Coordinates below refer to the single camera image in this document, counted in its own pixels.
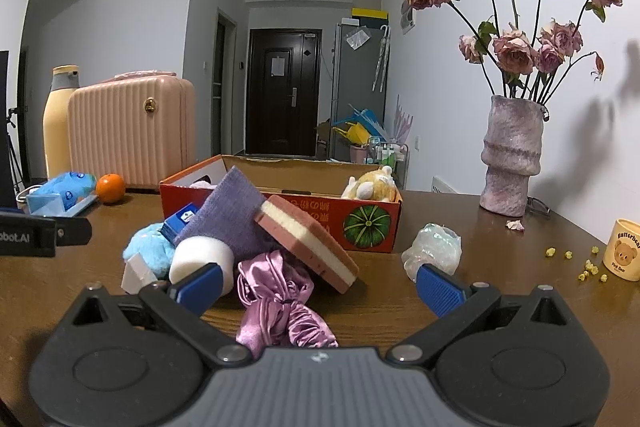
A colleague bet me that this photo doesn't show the purple woven pouch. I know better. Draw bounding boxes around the purple woven pouch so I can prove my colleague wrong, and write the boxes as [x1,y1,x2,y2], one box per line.
[176,167,280,262]

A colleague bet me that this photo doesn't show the orange tangerine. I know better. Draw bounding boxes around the orange tangerine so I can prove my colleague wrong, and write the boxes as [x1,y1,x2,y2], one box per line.
[96,173,126,205]

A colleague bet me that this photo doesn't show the blue small carton box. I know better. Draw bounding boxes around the blue small carton box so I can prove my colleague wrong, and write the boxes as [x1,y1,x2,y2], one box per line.
[160,202,198,245]

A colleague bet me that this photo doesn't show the grey refrigerator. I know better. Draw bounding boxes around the grey refrigerator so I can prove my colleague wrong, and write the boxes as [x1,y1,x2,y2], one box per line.
[330,18,387,161]

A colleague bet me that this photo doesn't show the purple satin scrunchie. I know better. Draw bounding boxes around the purple satin scrunchie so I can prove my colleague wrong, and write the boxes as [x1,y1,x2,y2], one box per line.
[235,251,338,359]

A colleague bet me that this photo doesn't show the yellow white plush toy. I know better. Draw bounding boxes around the yellow white plush toy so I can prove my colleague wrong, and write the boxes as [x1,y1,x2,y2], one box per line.
[341,166,398,202]

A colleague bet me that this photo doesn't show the translucent plastic wrapped item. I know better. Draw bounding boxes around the translucent plastic wrapped item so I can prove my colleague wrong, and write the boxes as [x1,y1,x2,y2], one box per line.
[401,223,462,283]

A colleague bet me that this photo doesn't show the yellow thermos jug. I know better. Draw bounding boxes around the yellow thermos jug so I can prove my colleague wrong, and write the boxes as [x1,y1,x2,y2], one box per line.
[42,65,79,180]

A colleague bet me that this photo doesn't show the red cardboard box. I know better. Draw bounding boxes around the red cardboard box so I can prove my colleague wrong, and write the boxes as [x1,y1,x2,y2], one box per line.
[160,155,401,254]

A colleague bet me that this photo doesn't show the white foam cylinder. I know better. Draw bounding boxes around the white foam cylinder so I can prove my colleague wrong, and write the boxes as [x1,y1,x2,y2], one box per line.
[168,236,235,296]

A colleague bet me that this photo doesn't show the dark entrance door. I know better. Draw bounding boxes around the dark entrance door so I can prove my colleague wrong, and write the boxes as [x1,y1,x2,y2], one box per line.
[245,28,322,157]

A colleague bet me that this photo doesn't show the dried pink roses bouquet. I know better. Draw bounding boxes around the dried pink roses bouquet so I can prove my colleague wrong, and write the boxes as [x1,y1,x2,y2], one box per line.
[404,0,625,105]

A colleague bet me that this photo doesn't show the pink ribbed small suitcase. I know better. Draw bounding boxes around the pink ribbed small suitcase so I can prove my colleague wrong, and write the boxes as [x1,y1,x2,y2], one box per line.
[68,70,196,190]

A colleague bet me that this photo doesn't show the fallen pink petal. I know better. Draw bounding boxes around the fallen pink petal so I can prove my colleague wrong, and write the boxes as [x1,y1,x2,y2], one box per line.
[506,220,525,232]

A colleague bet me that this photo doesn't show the black camera tripod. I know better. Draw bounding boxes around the black camera tripod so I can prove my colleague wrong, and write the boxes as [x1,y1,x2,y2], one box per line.
[6,107,24,193]

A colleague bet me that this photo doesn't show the pink layered sponge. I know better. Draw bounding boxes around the pink layered sponge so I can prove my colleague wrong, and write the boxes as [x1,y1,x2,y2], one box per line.
[254,195,359,294]

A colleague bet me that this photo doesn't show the blue tissue pack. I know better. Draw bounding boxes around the blue tissue pack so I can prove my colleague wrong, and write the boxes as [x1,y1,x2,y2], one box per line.
[26,171,96,217]

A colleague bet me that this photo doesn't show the storage cart with bottles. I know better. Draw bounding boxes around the storage cart with bottles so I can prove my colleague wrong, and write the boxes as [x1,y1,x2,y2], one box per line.
[367,136,409,190]

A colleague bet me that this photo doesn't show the light blue plush toy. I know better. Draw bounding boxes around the light blue plush toy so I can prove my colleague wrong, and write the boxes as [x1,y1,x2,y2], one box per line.
[122,223,175,279]

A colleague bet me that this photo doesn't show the white board against wall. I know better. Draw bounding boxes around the white board against wall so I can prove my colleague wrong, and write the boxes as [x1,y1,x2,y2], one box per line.
[432,176,457,194]

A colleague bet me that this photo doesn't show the yellow box on fridge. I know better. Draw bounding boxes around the yellow box on fridge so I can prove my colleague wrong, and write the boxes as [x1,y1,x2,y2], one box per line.
[352,8,388,20]

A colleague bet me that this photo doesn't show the purple textured vase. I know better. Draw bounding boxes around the purple textured vase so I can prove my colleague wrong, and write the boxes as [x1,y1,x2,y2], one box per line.
[480,95,544,218]

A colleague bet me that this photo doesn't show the yellow bear mug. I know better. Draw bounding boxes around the yellow bear mug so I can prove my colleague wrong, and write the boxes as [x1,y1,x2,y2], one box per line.
[603,219,640,282]

